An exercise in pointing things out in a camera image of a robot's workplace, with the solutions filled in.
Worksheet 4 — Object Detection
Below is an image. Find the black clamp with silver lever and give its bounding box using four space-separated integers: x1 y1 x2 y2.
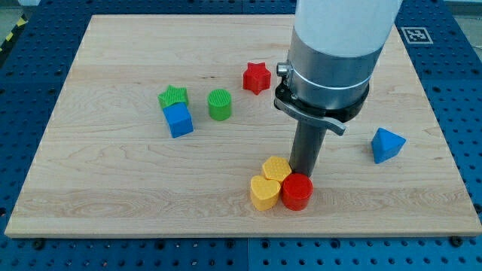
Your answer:
273 83 370 136

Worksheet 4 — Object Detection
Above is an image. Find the blue cube block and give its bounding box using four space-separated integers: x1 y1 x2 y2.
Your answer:
163 102 194 138

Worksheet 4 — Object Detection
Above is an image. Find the yellow hexagon block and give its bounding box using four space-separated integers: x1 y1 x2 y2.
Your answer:
261 156 292 184

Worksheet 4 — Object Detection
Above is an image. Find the red cylinder block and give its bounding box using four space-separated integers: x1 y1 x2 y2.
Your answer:
282 173 313 211

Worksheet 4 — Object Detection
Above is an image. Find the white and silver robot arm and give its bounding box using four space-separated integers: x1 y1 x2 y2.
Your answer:
287 0 401 110

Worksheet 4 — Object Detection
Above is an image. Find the light wooden board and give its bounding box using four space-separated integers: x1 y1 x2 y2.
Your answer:
5 15 481 238

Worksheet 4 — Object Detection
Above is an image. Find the red star block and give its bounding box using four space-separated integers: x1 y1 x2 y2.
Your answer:
243 62 271 96

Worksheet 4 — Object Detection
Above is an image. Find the blue triangle block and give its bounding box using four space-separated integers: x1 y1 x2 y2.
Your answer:
371 127 407 163

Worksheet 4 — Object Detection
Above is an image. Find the black white fiducial marker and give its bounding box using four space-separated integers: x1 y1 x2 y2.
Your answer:
401 26 433 44

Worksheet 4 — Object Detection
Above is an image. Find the yellow heart block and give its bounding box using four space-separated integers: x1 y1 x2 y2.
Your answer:
250 175 281 211

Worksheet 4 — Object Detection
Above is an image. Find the green star block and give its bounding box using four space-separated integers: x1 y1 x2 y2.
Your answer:
157 85 189 109

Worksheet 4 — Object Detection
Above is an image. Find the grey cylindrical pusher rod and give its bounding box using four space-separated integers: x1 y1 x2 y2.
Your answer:
289 121 326 177

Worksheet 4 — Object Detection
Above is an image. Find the green cylinder block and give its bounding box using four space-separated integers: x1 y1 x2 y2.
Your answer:
207 89 232 121

